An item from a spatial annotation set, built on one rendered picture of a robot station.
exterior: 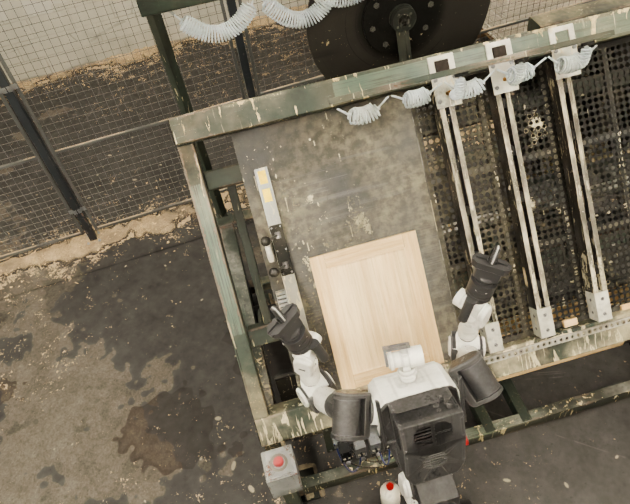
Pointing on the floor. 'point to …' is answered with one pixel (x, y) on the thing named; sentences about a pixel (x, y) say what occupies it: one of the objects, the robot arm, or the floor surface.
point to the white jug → (390, 493)
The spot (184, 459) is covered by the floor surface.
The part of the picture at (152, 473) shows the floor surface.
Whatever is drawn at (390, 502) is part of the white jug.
